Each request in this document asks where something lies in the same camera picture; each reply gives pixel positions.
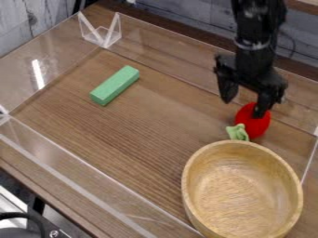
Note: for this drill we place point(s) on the wooden bowl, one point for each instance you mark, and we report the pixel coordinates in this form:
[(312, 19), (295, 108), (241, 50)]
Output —
[(241, 191)]

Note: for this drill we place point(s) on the red plush radish toy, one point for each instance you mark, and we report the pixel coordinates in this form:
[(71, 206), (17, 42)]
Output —
[(249, 128)]

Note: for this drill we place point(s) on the green rectangular block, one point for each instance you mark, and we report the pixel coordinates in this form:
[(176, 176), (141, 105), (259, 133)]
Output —
[(114, 85)]

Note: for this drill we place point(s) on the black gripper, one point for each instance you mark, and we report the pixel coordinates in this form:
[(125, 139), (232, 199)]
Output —
[(237, 73)]

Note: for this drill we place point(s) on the black metal clamp base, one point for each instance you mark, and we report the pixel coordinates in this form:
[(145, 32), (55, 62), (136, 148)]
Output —
[(57, 227)]

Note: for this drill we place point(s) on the clear acrylic enclosure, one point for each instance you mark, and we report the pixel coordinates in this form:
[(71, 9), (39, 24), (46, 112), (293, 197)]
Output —
[(106, 163)]

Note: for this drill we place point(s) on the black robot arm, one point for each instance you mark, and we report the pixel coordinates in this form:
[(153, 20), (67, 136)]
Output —
[(259, 18)]

